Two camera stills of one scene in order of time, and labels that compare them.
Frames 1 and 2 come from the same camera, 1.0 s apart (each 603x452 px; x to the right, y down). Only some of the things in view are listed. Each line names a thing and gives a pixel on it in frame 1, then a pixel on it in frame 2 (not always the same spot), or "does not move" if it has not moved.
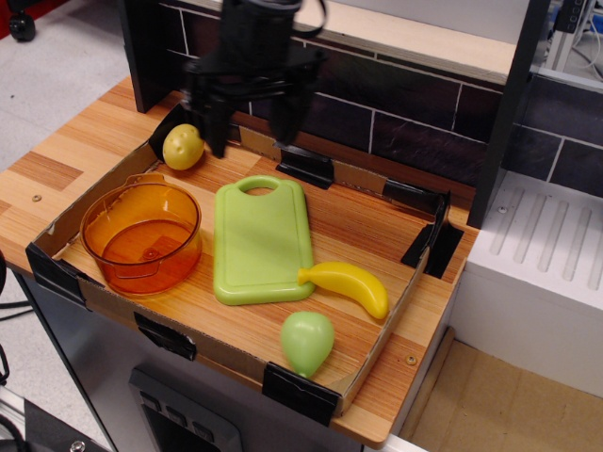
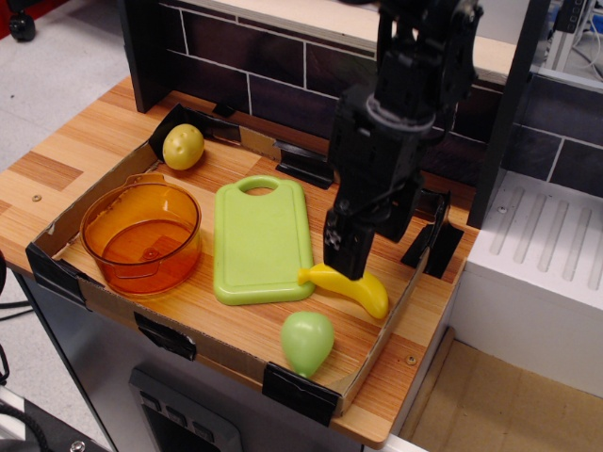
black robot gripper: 257,56 -> 374,155
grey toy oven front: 178,422 does not move
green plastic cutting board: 259,242 does not move
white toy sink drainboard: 532,285 does not move
